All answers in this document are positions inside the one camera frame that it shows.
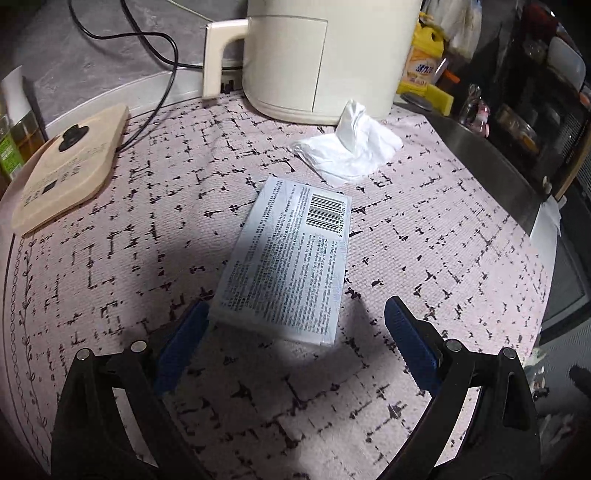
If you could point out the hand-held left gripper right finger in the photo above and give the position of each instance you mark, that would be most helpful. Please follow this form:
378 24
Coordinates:
413 344

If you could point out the yellow detergent bottle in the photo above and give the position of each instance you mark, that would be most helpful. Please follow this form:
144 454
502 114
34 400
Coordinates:
422 64

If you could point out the small pink bottle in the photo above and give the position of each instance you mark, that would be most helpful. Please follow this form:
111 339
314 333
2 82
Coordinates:
478 113

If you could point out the white tissue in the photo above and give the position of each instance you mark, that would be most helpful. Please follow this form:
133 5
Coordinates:
351 147

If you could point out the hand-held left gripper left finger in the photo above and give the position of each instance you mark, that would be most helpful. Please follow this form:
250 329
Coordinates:
182 344

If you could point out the black dish rack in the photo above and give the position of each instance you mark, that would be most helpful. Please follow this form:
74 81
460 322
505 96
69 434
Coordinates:
521 110

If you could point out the white cap oil bottle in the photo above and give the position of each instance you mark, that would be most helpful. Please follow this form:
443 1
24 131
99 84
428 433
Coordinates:
27 134

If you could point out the white tissue packet with barcode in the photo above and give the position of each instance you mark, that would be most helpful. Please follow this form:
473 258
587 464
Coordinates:
281 263

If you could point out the beige board with black knob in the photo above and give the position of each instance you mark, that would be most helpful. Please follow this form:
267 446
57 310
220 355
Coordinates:
69 170

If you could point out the green label oil bottle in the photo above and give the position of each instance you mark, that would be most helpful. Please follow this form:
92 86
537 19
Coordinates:
8 152

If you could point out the white plastic bag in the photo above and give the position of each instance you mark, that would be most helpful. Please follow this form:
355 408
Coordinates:
457 27

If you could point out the yellow sponge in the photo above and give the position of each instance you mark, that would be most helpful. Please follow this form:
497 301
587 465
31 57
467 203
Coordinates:
441 99

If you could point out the pink patterned tablecloth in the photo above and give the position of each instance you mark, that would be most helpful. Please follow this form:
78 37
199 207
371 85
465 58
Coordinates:
438 258

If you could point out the white bowl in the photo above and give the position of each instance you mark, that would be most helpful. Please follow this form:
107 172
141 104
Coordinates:
565 62

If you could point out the stainless steel sink counter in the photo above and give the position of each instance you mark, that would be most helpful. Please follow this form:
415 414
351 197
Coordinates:
489 161

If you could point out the cream air fryer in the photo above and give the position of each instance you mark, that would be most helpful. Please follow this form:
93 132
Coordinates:
323 60

